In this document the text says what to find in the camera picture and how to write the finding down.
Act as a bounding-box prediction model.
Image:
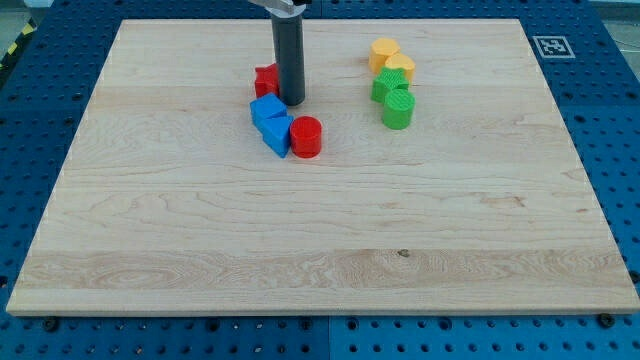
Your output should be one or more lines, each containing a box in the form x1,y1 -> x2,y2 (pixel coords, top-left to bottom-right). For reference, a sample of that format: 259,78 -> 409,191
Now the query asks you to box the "wooden board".
7,19 -> 639,317

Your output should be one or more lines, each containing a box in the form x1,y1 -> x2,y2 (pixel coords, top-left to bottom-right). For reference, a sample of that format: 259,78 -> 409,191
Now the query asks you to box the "blue triangle block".
259,116 -> 294,158

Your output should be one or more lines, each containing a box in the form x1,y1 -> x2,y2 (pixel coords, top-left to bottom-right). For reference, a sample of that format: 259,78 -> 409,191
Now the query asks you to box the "red cylinder block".
289,116 -> 322,158

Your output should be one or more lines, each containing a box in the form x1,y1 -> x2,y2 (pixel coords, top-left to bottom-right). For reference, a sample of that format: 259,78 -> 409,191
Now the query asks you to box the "green star block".
370,67 -> 410,103

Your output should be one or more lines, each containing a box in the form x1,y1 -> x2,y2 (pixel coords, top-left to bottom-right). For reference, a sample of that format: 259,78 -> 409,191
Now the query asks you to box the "black bolt right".
597,313 -> 616,329

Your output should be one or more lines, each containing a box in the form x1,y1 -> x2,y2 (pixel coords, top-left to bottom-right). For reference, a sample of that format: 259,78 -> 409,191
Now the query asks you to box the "yellow heart block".
384,53 -> 416,83

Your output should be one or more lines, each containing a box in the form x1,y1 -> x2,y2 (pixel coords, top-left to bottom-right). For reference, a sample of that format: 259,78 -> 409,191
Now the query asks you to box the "yellow hexagon block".
368,37 -> 400,74

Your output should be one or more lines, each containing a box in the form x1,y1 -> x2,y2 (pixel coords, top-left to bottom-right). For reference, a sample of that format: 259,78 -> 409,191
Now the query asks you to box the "blue cube block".
249,93 -> 287,131

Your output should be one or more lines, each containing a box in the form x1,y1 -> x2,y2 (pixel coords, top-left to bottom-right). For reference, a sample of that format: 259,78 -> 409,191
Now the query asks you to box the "black bolt left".
42,317 -> 60,333

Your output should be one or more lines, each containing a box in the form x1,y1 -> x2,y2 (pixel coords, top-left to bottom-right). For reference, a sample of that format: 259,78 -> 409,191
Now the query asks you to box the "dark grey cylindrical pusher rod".
271,14 -> 306,106

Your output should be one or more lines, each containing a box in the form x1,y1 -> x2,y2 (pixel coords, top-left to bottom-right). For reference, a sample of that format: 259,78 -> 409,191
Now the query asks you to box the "black bolt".
597,313 -> 616,329
42,317 -> 60,333

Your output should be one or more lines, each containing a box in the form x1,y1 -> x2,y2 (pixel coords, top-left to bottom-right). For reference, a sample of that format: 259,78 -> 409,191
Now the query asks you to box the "green cylinder block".
382,89 -> 415,130

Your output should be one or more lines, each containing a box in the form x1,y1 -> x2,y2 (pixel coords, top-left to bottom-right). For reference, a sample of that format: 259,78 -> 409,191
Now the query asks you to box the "red star block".
254,63 -> 279,98

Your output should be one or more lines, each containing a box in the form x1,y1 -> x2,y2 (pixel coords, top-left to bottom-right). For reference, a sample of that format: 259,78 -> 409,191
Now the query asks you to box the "white fiducial marker tag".
533,35 -> 575,59

